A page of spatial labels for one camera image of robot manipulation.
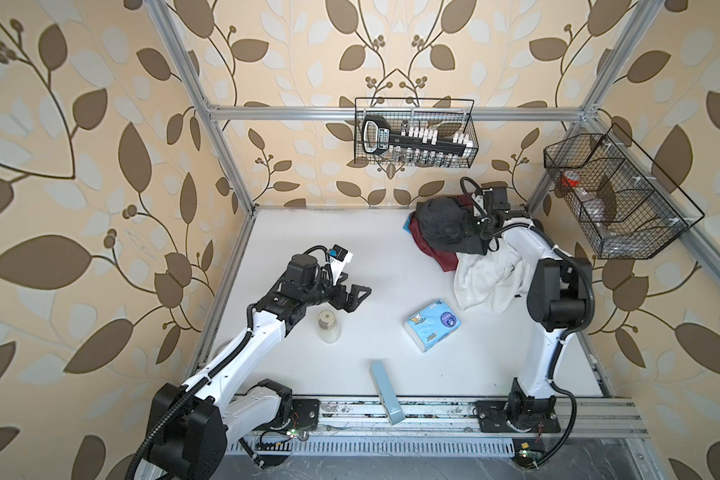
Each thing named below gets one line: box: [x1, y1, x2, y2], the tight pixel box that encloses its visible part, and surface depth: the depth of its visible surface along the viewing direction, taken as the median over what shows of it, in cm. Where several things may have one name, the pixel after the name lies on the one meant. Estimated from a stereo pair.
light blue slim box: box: [369, 361, 405, 426], surface depth 81 cm
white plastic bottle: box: [317, 310, 341, 344], surface depth 83 cm
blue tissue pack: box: [404, 299, 462, 353], surface depth 86 cm
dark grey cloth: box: [416, 195, 503, 255], surface depth 100 cm
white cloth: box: [454, 239, 533, 312], surface depth 95 cm
